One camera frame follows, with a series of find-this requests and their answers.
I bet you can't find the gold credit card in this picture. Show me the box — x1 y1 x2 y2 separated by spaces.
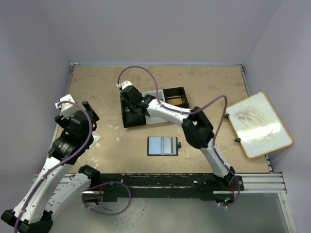
167 96 183 105

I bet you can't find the aluminium frame rail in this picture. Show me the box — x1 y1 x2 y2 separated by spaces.
18 167 297 233

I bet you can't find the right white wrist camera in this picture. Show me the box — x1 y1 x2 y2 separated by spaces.
117 81 132 90

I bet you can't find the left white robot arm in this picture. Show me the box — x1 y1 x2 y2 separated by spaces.
1 99 99 233

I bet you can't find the clear plastic card sleeve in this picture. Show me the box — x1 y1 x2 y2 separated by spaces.
82 132 101 156

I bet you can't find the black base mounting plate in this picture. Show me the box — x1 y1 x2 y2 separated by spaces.
90 173 244 202

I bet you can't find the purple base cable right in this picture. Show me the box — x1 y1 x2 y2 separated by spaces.
217 174 242 209

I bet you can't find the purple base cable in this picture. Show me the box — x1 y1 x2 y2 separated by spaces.
217 174 242 209
81 181 132 216

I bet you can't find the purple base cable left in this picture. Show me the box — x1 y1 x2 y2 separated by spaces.
81 181 132 216

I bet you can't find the black and white organizer tray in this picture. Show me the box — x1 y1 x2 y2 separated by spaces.
120 94 191 128

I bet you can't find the white board with wood rim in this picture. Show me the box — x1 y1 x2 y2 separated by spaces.
226 92 293 159

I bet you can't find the black leather card holder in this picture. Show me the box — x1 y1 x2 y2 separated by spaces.
147 136 182 156

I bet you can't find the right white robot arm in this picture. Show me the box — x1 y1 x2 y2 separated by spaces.
118 84 235 185

